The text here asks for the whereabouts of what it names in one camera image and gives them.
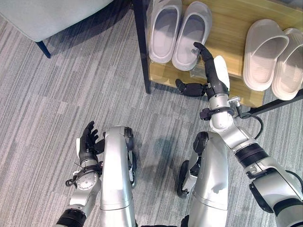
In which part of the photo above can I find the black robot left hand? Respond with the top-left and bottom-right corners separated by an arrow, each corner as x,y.
76,121 -> 106,162

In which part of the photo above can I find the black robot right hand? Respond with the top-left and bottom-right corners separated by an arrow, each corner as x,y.
175,42 -> 231,98

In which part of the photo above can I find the grey closed-toe slipper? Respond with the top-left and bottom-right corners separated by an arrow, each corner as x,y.
171,1 -> 213,72
147,0 -> 183,64

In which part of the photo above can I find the silver robot left leg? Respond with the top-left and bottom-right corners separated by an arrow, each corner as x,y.
98,126 -> 138,227

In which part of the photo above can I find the beige open-toe slide slipper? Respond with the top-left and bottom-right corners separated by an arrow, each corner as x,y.
271,27 -> 303,101
243,19 -> 290,92

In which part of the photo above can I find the grey upholstered chair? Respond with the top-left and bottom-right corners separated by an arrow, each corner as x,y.
0,0 -> 115,60

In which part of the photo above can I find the wooden shoe rack black frame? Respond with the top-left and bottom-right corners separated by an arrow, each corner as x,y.
132,0 -> 303,117

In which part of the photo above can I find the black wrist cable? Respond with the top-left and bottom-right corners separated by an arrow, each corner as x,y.
238,113 -> 264,140

